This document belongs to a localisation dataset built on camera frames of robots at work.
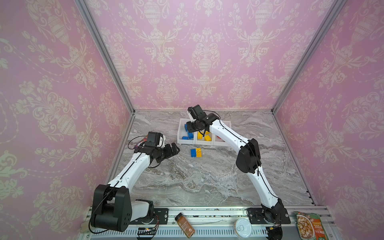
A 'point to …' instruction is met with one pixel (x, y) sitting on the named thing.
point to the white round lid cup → (242, 228)
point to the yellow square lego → (207, 138)
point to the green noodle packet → (310, 226)
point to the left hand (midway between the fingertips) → (174, 153)
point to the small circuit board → (146, 231)
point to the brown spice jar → (184, 225)
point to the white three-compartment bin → (181, 132)
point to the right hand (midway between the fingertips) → (189, 127)
